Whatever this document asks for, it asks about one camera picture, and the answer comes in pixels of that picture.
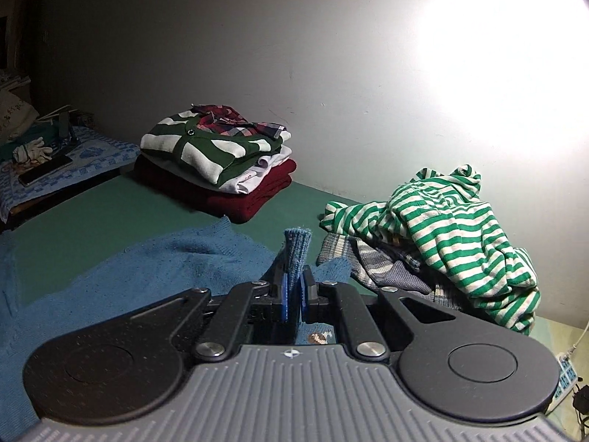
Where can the grey blue striped garment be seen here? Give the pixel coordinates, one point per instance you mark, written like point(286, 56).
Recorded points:
point(382, 262)

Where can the stack of folded clothes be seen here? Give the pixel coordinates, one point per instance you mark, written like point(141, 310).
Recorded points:
point(230, 198)

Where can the green table cloth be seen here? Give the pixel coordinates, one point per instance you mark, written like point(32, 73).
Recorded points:
point(115, 212)

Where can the white gloves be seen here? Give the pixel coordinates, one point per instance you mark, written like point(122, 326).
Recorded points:
point(32, 152)

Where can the pale floral pillow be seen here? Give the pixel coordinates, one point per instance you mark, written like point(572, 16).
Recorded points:
point(14, 115)

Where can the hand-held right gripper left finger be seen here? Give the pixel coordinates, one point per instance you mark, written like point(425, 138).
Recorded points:
point(284, 299)

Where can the black smartphone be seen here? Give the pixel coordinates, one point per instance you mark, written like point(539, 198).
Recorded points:
point(46, 170)

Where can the white power strip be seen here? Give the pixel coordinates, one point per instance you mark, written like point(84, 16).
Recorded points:
point(566, 377)

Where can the blue white patterned cloth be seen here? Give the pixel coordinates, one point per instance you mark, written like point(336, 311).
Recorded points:
point(92, 156)

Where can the green white striped shirt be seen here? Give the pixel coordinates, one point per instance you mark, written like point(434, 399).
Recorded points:
point(451, 235)

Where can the red plaid shirt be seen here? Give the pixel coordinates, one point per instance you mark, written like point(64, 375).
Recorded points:
point(225, 124)

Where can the white folded garment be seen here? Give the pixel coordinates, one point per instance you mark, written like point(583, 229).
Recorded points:
point(271, 159)

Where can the pale yellow floral mattress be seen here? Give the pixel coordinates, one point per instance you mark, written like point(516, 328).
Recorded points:
point(557, 336)

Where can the green white striped cardigan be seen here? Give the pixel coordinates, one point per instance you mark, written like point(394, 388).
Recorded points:
point(184, 147)

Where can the grey metal stand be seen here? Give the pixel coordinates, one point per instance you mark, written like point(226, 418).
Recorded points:
point(64, 126)

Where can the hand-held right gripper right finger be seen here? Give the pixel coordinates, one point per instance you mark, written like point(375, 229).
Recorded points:
point(303, 297)

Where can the blue knit sweater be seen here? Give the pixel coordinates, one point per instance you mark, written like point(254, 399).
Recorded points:
point(184, 258)

